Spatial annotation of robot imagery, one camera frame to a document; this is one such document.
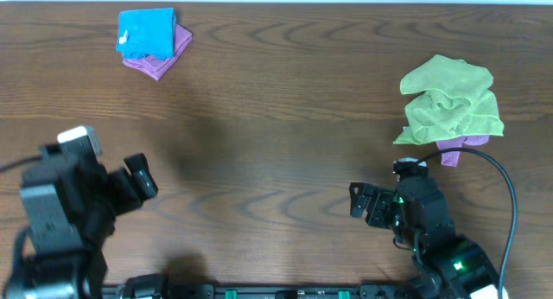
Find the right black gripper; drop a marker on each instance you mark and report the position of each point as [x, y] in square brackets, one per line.
[378, 204]

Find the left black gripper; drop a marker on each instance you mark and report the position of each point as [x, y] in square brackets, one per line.
[125, 188]

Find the blue microfiber cloth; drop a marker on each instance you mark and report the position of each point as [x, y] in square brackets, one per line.
[151, 33]

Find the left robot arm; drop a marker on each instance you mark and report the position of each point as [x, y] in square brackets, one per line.
[54, 263]

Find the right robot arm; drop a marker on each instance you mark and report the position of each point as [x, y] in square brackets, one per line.
[449, 265]

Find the crumpled green cloth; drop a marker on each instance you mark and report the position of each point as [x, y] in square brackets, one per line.
[452, 99]

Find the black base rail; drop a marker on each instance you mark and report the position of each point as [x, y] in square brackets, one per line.
[160, 286]

